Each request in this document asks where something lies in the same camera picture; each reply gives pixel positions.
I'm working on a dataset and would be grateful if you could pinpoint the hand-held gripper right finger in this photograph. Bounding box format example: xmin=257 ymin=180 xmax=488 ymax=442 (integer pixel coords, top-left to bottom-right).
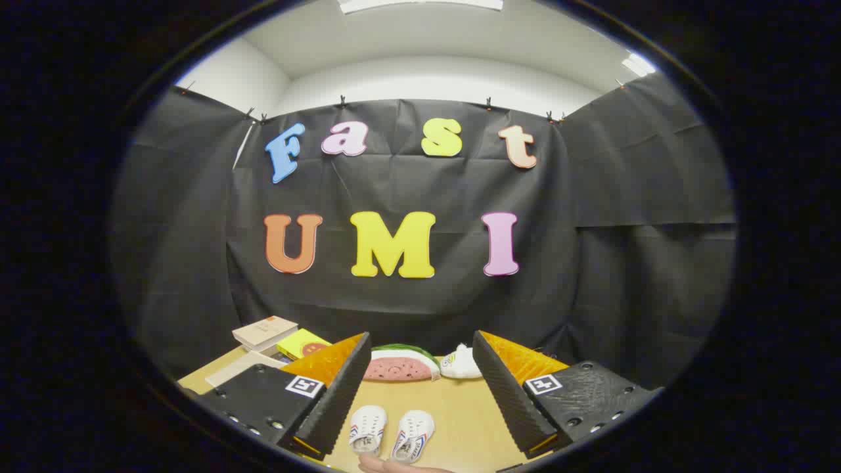
xmin=472 ymin=330 xmax=663 ymax=461

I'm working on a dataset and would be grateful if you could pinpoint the ceiling light panel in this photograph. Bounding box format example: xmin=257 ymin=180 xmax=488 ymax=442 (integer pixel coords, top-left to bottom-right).
xmin=621 ymin=53 xmax=658 ymax=78
xmin=338 ymin=0 xmax=503 ymax=14

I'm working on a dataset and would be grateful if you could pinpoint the white plush toy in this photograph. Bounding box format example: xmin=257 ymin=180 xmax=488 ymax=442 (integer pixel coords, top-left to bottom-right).
xmin=439 ymin=343 xmax=484 ymax=380

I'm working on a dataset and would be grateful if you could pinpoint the yellow book red circle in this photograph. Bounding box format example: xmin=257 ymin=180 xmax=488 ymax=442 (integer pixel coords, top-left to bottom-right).
xmin=276 ymin=328 xmax=332 ymax=361

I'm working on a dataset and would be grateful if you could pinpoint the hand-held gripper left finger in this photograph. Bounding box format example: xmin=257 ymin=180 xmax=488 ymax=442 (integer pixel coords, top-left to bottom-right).
xmin=196 ymin=332 xmax=373 ymax=461

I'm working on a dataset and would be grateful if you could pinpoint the beige book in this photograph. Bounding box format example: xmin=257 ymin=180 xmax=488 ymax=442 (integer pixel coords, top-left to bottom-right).
xmin=232 ymin=315 xmax=300 ymax=352

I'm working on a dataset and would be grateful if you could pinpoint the watermelon slice plush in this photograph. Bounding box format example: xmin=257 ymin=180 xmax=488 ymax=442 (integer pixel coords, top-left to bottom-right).
xmin=363 ymin=344 xmax=442 ymax=383

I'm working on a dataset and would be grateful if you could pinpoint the white shoe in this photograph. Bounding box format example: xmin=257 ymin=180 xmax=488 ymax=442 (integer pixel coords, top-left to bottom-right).
xmin=392 ymin=410 xmax=436 ymax=464
xmin=348 ymin=405 xmax=388 ymax=455

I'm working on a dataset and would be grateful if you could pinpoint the cream fabric storage box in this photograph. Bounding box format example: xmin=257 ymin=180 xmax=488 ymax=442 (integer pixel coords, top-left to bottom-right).
xmin=205 ymin=350 xmax=286 ymax=388

